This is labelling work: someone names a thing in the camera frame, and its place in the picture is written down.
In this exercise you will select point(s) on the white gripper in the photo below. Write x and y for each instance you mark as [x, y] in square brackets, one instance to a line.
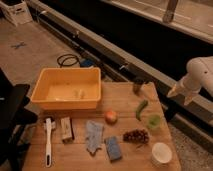
[186, 86]

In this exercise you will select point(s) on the white dish brush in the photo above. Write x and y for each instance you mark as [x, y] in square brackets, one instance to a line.
[50, 125]

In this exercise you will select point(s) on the blue grey cloth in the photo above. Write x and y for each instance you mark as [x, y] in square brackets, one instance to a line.
[93, 137]

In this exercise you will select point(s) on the bunch of dark grapes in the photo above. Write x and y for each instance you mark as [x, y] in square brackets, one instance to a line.
[136, 136]

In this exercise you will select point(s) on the green plastic cup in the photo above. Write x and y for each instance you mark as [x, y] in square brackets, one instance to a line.
[153, 122]

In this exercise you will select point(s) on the blue sponge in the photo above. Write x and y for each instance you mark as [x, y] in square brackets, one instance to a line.
[112, 148]

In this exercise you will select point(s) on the blue object on floor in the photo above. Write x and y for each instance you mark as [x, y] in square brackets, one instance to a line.
[86, 63]

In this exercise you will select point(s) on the orange round fruit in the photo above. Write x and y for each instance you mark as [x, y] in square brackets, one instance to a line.
[111, 117]

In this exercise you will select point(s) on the dark metal can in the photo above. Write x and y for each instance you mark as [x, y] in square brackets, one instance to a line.
[137, 84]

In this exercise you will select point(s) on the black chair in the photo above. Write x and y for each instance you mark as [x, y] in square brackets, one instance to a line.
[13, 119]

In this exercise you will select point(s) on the yellow plastic bin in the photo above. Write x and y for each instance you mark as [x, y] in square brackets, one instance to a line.
[55, 88]

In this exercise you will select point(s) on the small cardboard box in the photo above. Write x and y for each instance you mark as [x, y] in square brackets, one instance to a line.
[66, 132]

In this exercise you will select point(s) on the white cardboard box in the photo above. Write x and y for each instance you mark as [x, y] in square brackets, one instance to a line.
[17, 14]

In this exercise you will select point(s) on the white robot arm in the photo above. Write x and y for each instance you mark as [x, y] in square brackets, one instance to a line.
[199, 75]

